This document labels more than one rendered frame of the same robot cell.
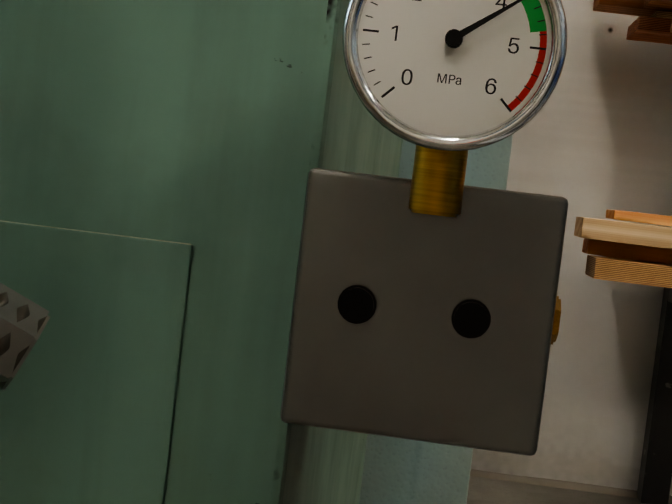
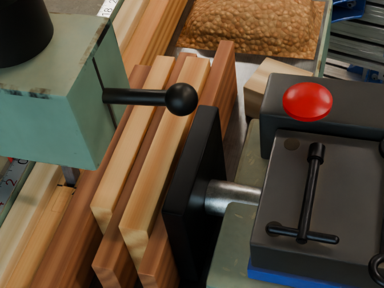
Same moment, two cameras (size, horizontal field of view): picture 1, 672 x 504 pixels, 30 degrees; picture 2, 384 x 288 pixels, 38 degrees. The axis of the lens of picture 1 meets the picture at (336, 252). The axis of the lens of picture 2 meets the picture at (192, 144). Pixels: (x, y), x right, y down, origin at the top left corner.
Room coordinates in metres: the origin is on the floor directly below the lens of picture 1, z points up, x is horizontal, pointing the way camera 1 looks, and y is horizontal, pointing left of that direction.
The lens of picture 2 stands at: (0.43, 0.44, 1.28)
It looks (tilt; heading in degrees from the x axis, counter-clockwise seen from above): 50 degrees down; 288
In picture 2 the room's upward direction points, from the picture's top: 10 degrees counter-clockwise
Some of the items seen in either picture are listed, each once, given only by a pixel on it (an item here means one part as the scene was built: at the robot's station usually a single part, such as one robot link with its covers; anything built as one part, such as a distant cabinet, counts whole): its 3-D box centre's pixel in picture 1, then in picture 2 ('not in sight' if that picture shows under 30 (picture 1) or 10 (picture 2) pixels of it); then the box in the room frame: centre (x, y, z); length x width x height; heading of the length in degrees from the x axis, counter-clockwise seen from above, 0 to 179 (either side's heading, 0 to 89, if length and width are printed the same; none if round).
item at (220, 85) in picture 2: not in sight; (197, 164); (0.51, 0.19, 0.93); 0.22 x 0.01 x 0.06; 85
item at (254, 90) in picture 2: not in sight; (278, 94); (0.46, 0.10, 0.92); 0.05 x 0.04 x 0.04; 157
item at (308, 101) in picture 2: not in sight; (307, 101); (0.43, 0.20, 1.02); 0.03 x 0.03 x 0.01
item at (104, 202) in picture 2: not in sight; (143, 146); (0.56, 0.17, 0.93); 0.16 x 0.02 x 0.06; 85
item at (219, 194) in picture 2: not in sight; (240, 201); (0.47, 0.23, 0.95); 0.09 x 0.07 x 0.09; 85
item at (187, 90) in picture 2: not in sight; (145, 95); (0.53, 0.22, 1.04); 0.06 x 0.02 x 0.02; 175
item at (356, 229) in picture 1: (431, 297); not in sight; (0.44, -0.04, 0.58); 0.12 x 0.08 x 0.08; 175
